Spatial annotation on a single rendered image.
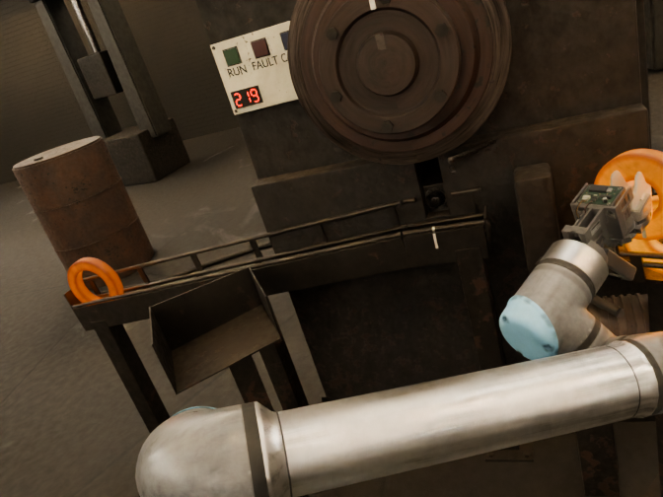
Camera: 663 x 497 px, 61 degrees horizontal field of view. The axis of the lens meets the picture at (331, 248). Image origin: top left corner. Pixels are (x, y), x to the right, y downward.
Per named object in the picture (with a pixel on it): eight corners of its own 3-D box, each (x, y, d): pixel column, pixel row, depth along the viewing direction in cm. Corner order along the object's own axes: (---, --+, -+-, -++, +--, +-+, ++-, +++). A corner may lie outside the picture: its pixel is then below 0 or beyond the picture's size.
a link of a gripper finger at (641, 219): (660, 196, 87) (634, 234, 84) (661, 203, 88) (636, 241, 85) (628, 193, 91) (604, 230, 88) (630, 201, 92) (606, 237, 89)
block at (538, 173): (526, 254, 141) (512, 165, 131) (560, 250, 138) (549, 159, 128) (528, 276, 132) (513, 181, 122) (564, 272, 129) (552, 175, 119)
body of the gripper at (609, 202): (635, 182, 83) (597, 238, 79) (645, 226, 88) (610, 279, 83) (586, 179, 89) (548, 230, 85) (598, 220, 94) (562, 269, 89)
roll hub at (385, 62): (344, 140, 125) (308, 8, 114) (473, 112, 115) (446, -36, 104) (338, 147, 120) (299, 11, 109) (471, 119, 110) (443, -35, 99)
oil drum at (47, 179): (107, 253, 433) (52, 144, 398) (171, 244, 412) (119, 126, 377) (55, 295, 382) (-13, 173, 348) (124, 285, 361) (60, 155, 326)
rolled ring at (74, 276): (98, 256, 168) (105, 251, 171) (55, 266, 176) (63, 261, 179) (127, 308, 175) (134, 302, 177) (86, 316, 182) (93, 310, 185)
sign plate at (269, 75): (237, 112, 149) (213, 43, 142) (328, 90, 140) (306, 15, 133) (234, 115, 147) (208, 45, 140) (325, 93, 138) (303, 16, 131)
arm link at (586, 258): (602, 307, 82) (542, 292, 89) (617, 283, 83) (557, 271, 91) (587, 263, 77) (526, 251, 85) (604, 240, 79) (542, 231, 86)
